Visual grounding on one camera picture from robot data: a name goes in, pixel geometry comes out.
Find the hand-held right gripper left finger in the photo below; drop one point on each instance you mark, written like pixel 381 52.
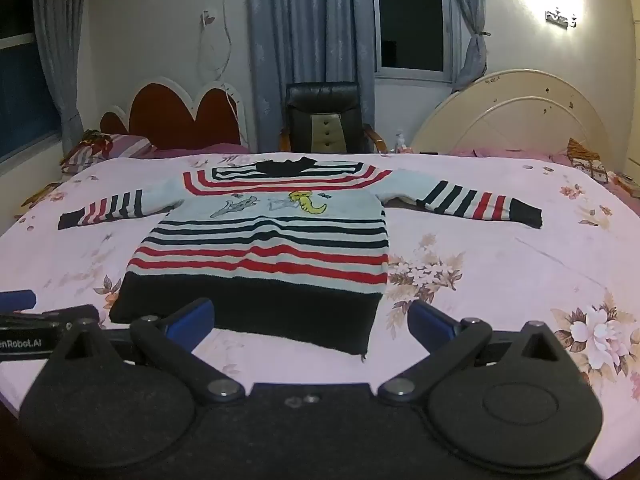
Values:
pixel 192 317

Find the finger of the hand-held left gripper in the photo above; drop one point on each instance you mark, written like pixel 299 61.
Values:
pixel 60 316
pixel 15 300

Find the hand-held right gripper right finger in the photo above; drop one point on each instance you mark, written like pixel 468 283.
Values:
pixel 429 321

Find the striped knit sweater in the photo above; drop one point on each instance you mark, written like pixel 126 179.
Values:
pixel 260 260

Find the pink floral bed sheet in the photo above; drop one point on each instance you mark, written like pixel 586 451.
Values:
pixel 500 260

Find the magenta bedding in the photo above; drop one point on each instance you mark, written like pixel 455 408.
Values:
pixel 200 149

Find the red and dark cloth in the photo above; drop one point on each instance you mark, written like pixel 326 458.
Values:
pixel 92 141

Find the pink striped pillow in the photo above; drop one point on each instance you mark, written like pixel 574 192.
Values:
pixel 127 149

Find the crumpled pink blanket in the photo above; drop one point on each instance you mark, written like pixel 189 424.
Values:
pixel 500 154

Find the small white bottle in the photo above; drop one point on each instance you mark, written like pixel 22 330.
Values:
pixel 400 141

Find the red heart-shaped headboard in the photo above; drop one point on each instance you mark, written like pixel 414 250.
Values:
pixel 170 115

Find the cream arched headboard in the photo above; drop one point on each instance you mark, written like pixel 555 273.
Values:
pixel 520 120

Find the orange patterned cloth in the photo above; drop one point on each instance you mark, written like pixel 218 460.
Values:
pixel 587 160

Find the black leather office chair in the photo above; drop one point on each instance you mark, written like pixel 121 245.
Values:
pixel 325 120

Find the grey-blue tied curtain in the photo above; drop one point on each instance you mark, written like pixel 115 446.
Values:
pixel 470 20

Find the grey-blue wide curtain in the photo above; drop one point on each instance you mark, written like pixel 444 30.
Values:
pixel 305 35

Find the dark window with white frame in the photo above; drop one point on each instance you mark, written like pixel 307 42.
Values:
pixel 412 15

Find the bright wall lamp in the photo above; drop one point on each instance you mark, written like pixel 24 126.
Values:
pixel 561 17

